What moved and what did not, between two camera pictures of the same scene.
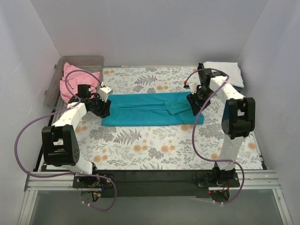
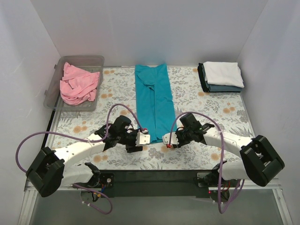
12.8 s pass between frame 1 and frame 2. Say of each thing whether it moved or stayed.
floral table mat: stayed
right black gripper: moved
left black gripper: moved
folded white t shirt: stayed
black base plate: stayed
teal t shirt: moved
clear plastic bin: stayed
